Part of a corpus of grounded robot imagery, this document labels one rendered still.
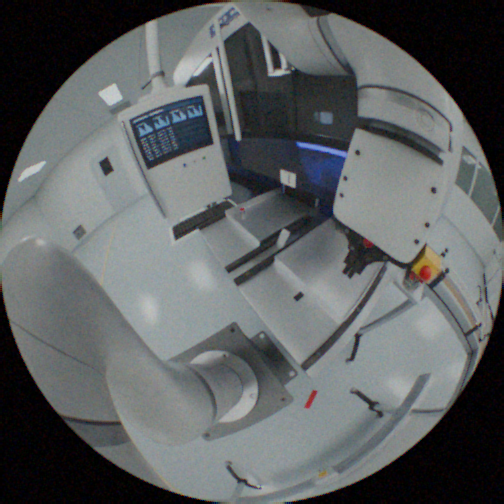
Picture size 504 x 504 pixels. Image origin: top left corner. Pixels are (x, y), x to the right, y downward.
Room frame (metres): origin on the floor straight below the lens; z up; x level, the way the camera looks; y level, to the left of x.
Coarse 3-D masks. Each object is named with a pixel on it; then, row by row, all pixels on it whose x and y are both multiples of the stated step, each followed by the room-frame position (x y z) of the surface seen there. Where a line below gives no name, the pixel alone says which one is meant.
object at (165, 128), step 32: (160, 96) 0.87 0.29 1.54; (192, 96) 0.93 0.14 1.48; (128, 128) 0.78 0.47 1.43; (160, 128) 0.84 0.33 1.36; (192, 128) 0.91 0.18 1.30; (160, 160) 0.82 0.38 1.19; (192, 160) 0.89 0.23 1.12; (224, 160) 0.98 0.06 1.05; (160, 192) 0.79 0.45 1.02; (192, 192) 0.87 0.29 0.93; (224, 192) 0.95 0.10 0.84
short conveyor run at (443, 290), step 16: (448, 272) -0.02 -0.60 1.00; (432, 288) -0.02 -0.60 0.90; (448, 288) -0.07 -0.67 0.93; (464, 288) -0.14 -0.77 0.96; (448, 304) -0.13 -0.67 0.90; (464, 304) -0.20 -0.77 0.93; (448, 320) -0.20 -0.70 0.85; (464, 320) -0.25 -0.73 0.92; (480, 320) -0.36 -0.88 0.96; (464, 336) -0.33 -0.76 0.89; (480, 336) -0.43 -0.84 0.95
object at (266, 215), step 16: (272, 192) 0.69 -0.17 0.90; (256, 208) 0.60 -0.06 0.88; (272, 208) 0.57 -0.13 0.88; (288, 208) 0.55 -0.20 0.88; (304, 208) 0.53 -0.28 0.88; (240, 224) 0.45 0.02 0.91; (256, 224) 0.47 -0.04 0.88; (272, 224) 0.46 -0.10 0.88; (288, 224) 0.40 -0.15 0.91; (256, 240) 0.36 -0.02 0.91
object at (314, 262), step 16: (320, 224) 0.37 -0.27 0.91; (304, 240) 0.32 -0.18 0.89; (320, 240) 0.32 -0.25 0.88; (336, 240) 0.31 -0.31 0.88; (288, 256) 0.28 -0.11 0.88; (304, 256) 0.27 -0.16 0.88; (320, 256) 0.25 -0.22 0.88; (336, 256) 0.24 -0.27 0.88; (288, 272) 0.21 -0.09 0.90; (304, 272) 0.21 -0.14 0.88; (320, 272) 0.20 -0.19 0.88; (336, 272) 0.18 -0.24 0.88; (368, 272) 0.15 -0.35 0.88; (304, 288) 0.16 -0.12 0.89; (320, 288) 0.15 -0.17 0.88; (336, 288) 0.13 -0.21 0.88; (352, 288) 0.12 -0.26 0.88; (368, 288) 0.09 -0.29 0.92; (320, 304) 0.10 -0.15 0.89; (336, 304) 0.09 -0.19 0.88; (352, 304) 0.07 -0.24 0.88; (336, 320) 0.05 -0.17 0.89
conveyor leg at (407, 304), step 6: (408, 300) 0.00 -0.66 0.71; (420, 300) -0.03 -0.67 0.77; (402, 306) 0.00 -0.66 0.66; (408, 306) -0.02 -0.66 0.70; (390, 312) 0.01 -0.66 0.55; (396, 312) -0.01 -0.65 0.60; (402, 312) -0.03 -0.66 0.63; (378, 318) 0.01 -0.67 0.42; (384, 318) -0.01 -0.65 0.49; (390, 318) -0.02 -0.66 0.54; (372, 324) 0.00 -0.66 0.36; (378, 324) -0.02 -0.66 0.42; (360, 330) 0.00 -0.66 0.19; (366, 330) -0.02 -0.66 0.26
